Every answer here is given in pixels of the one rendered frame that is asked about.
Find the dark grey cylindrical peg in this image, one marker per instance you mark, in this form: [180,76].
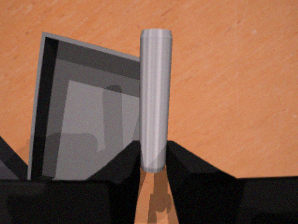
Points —
[155,75]

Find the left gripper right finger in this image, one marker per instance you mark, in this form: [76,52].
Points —
[204,194]

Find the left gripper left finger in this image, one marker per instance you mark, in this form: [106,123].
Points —
[95,200]

